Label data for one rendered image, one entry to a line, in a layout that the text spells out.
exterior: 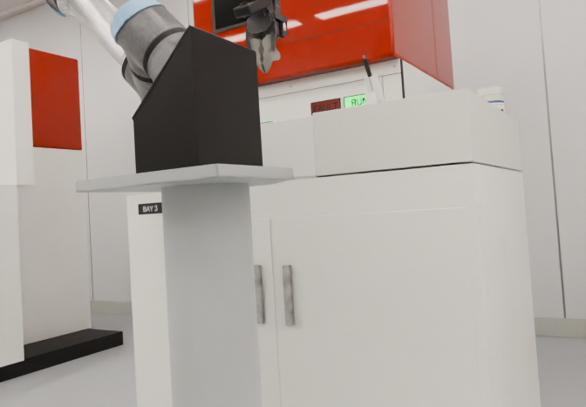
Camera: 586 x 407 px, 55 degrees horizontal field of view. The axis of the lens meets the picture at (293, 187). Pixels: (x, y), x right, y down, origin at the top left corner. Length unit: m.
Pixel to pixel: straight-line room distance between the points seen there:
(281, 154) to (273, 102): 0.79
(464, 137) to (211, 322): 0.60
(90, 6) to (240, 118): 0.53
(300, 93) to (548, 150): 1.63
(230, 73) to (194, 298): 0.40
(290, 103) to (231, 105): 1.07
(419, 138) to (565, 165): 2.11
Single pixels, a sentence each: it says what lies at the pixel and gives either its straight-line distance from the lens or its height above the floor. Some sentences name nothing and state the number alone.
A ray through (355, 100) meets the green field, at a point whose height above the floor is 1.10.
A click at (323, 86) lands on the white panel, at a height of 1.17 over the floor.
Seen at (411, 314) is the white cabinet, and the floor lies 0.52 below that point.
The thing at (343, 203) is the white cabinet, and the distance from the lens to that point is 1.26.
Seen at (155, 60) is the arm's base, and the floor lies 1.03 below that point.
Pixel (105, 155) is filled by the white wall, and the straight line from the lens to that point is 4.93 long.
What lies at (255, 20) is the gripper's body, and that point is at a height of 1.22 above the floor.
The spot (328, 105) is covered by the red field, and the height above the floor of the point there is 1.11.
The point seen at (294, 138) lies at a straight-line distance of 1.32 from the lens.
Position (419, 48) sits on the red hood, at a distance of 2.14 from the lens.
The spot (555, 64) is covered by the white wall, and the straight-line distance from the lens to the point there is 3.32.
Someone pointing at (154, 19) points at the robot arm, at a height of 1.11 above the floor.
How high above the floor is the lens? 0.74
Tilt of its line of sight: 2 degrees up
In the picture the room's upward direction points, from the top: 4 degrees counter-clockwise
